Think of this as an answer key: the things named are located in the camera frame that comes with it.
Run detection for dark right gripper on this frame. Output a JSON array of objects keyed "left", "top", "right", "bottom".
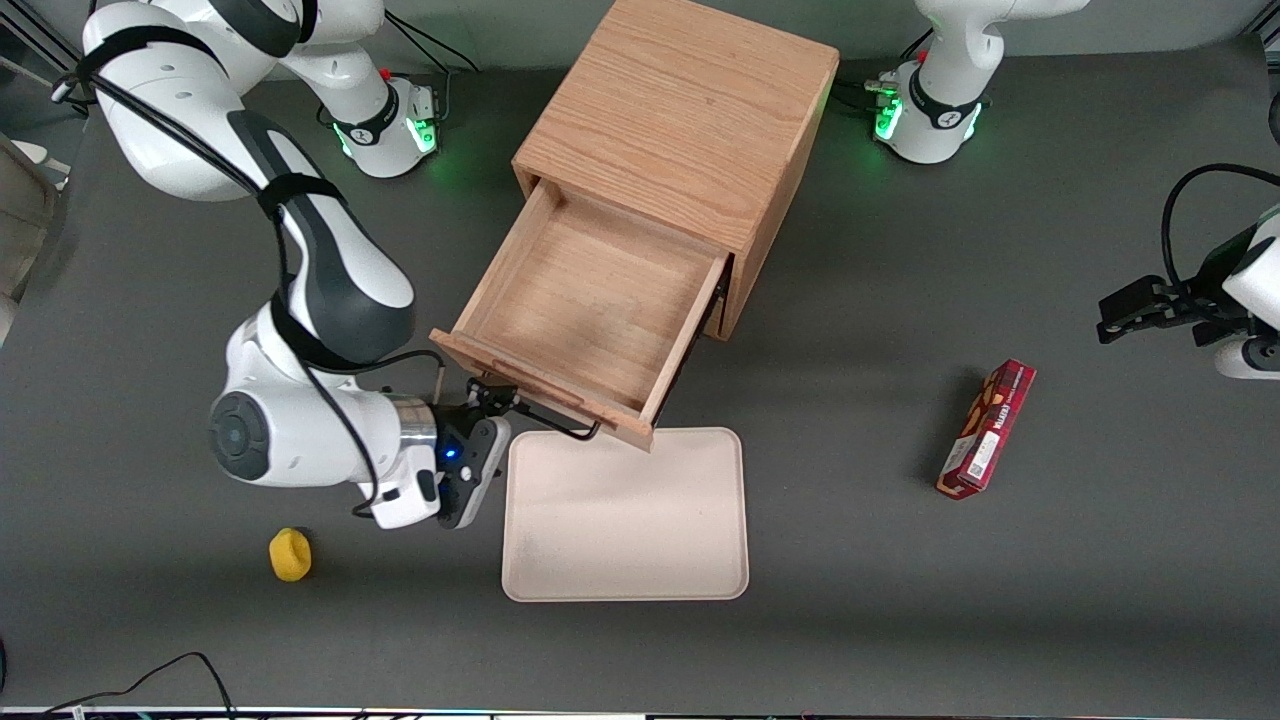
[{"left": 434, "top": 377, "right": 523, "bottom": 532}]

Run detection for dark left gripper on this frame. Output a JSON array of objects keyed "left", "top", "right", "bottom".
[{"left": 1097, "top": 225, "right": 1258, "bottom": 347}]

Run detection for black metal drawer handle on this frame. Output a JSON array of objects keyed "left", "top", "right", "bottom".
[{"left": 470, "top": 374, "right": 603, "bottom": 442}]

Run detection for oak drawer with worn base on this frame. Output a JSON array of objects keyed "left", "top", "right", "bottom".
[{"left": 429, "top": 178, "right": 732, "bottom": 453}]

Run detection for oak wooden drawer cabinet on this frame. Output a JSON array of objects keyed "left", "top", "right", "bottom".
[{"left": 511, "top": 0, "right": 841, "bottom": 343}]

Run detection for beige rectangular tray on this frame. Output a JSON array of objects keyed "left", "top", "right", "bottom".
[{"left": 501, "top": 427, "right": 750, "bottom": 604}]

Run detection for red biscuit box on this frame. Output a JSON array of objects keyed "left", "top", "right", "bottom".
[{"left": 936, "top": 359, "right": 1037, "bottom": 501}]

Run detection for yellow lemon toy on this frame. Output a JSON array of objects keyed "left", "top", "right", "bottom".
[{"left": 268, "top": 527, "right": 313, "bottom": 583}]

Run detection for beige fabric object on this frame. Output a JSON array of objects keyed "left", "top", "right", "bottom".
[{"left": 0, "top": 135, "right": 71, "bottom": 347}]

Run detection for black looped wrist cable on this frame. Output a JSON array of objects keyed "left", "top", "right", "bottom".
[{"left": 1160, "top": 163, "right": 1280, "bottom": 293}]

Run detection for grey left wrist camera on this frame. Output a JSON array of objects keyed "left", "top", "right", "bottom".
[{"left": 1214, "top": 334, "right": 1280, "bottom": 382}]

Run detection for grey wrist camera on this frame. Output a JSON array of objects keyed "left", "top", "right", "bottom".
[
  {"left": 1214, "top": 334, "right": 1280, "bottom": 382},
  {"left": 368, "top": 440, "right": 442, "bottom": 532}
]

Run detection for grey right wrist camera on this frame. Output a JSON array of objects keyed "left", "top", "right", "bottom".
[{"left": 368, "top": 440, "right": 442, "bottom": 532}]

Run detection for black strapped arm cable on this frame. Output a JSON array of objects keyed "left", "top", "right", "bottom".
[{"left": 52, "top": 28, "right": 446, "bottom": 521}]

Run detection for black base cable bundle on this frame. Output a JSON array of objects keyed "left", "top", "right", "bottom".
[{"left": 828, "top": 28, "right": 936, "bottom": 116}]

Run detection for black cable on table edge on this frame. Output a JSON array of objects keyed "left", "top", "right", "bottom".
[{"left": 45, "top": 651, "right": 237, "bottom": 717}]

